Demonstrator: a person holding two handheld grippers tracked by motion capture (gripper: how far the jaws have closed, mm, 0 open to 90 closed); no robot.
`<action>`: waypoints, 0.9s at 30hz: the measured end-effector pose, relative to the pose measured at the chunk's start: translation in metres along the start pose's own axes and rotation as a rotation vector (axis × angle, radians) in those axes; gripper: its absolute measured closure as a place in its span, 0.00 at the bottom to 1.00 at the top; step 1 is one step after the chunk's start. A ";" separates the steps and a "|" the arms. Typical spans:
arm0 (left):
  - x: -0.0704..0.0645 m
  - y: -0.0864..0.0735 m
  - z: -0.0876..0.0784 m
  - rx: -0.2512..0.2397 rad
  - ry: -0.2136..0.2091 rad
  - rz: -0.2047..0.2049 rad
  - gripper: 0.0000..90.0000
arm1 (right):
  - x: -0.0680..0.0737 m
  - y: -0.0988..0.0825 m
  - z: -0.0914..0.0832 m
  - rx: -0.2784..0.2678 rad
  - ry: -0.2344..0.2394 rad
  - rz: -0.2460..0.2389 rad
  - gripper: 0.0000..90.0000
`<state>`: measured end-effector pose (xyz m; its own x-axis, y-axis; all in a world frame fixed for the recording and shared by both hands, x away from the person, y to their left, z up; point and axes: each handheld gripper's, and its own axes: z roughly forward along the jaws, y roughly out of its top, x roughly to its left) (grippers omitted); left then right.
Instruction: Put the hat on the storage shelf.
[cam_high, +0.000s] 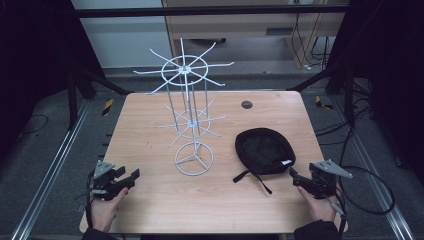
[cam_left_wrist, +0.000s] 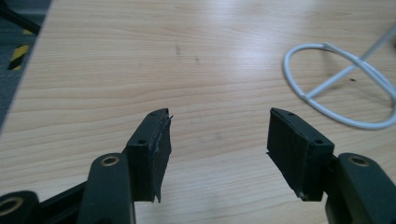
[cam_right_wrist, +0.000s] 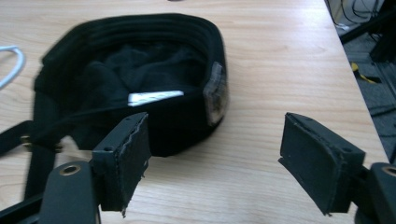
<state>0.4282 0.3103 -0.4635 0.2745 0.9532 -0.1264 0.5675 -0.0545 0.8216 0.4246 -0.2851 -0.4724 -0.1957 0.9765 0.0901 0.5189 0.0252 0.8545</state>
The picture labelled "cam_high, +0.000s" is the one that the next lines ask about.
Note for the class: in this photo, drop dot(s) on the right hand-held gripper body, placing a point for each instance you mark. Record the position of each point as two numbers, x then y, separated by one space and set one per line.
325 181

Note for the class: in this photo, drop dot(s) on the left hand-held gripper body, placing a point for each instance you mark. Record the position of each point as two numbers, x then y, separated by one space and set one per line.
104 181

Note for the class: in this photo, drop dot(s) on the person's right hand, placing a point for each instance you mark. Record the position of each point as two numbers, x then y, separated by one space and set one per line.
321 208

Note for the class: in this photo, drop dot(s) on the person's left hand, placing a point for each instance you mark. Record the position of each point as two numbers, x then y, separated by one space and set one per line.
103 213

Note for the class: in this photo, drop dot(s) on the yellow black striped tape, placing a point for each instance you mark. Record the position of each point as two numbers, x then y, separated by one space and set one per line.
107 107
320 102

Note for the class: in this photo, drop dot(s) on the black metal stand legs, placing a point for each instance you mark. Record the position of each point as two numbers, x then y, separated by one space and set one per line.
348 96
71 100

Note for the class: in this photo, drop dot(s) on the round dark table grommet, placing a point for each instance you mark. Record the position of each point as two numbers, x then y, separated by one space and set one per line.
246 104

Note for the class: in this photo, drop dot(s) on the light wooden background desk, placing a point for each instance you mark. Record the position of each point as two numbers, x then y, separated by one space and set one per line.
233 26

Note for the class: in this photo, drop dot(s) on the aluminium floor rail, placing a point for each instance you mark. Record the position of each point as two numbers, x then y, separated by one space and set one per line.
53 166
376 186

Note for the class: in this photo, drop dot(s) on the black horizontal frame bar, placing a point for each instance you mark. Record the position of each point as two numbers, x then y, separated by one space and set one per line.
200 11

